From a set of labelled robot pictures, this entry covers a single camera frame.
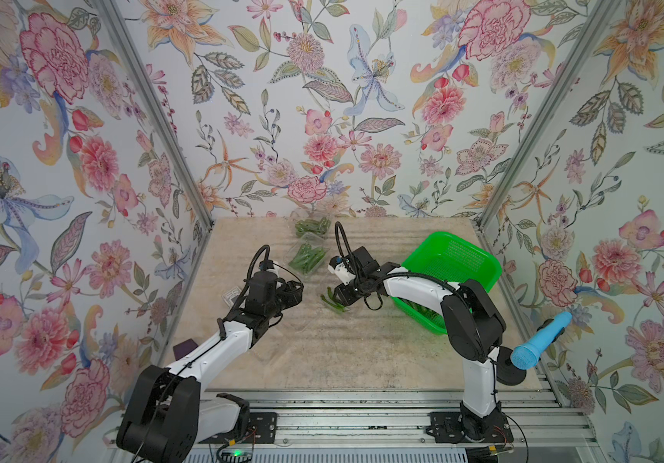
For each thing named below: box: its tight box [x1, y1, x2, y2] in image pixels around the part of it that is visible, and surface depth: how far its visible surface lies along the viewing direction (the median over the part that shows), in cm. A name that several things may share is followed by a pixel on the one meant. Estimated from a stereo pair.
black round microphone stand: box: [496, 346, 527, 386], surface depth 84 cm
